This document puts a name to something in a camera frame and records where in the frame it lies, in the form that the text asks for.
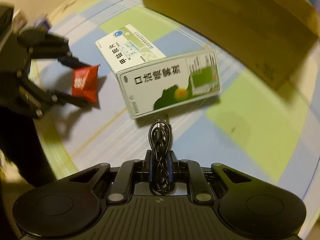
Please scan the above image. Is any black cable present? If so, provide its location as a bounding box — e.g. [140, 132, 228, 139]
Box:
[147, 114, 175, 196]

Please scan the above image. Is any red snack packet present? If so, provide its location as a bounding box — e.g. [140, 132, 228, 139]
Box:
[72, 65, 99, 103]

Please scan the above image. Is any green white medicine box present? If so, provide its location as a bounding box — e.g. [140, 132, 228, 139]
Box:
[95, 24, 221, 119]

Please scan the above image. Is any brown cardboard box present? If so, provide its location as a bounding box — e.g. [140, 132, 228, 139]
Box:
[143, 0, 319, 89]

